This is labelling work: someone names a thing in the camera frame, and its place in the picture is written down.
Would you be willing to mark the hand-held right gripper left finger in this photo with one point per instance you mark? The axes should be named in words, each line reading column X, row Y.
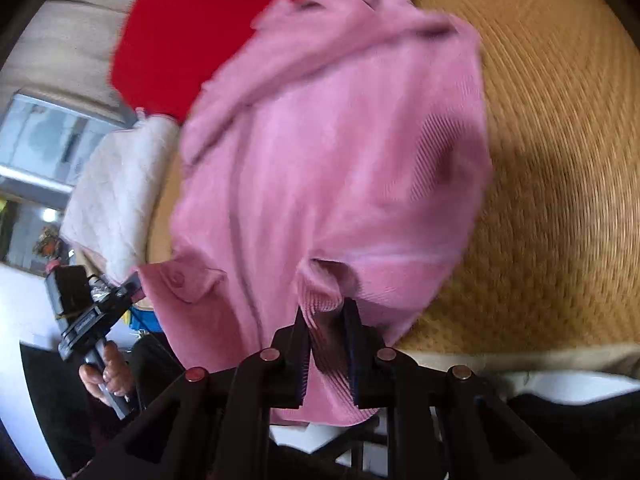
column 302, row 360

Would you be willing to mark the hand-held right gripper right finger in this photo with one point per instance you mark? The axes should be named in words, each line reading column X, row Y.
column 354, row 355

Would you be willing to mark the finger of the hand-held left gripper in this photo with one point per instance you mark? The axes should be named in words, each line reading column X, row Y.
column 134, row 290

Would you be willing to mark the pink velvet jacket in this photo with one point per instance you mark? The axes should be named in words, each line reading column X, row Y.
column 310, row 160

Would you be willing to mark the person's left hand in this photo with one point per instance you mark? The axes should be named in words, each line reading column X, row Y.
column 115, row 375

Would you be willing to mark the blue and yellow toy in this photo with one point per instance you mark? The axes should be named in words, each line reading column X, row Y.
column 146, row 321

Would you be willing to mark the orange artificial flowers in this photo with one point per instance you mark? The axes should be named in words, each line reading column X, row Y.
column 49, row 245

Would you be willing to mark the beige quilted pad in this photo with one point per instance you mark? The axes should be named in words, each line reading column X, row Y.
column 120, row 185

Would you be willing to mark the silver floral refrigerator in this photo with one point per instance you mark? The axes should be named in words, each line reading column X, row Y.
column 45, row 135

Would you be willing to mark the red blanket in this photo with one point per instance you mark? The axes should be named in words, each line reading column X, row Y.
column 175, row 35

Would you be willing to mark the woven bamboo mat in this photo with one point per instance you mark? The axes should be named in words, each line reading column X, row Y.
column 550, row 160

